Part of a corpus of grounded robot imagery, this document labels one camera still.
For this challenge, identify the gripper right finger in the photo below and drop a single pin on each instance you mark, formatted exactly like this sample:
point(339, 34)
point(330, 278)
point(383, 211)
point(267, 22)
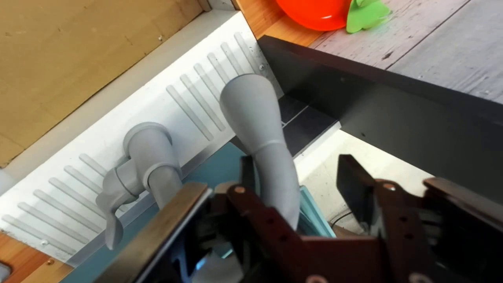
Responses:
point(397, 220)

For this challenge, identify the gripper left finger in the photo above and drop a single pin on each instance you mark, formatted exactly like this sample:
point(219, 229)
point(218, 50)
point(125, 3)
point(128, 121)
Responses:
point(251, 220)

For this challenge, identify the grey toy tap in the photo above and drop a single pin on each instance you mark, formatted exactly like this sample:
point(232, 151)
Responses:
point(251, 114)

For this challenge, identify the grey tap lever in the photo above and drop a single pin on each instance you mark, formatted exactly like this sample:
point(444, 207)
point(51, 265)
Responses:
point(114, 196)

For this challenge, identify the black panel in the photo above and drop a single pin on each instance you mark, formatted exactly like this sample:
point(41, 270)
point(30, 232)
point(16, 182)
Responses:
point(393, 114)

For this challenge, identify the white sink with teal basin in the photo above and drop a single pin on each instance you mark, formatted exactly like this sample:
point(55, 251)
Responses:
point(157, 106)

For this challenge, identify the orange toy fruit green leaves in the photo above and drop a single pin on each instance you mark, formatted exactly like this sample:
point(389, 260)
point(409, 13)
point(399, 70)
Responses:
point(314, 11)

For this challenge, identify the wooden toy kitchen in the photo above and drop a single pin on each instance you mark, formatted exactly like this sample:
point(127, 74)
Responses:
point(47, 59)

